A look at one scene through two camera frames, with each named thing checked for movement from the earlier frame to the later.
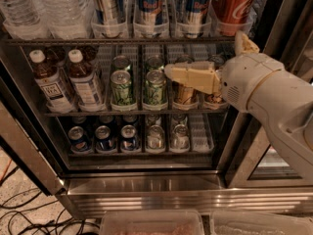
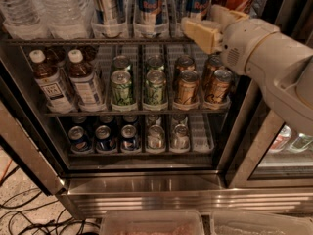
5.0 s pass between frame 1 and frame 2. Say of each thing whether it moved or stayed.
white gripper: moved
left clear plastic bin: stayed
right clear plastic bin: stayed
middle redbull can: stayed
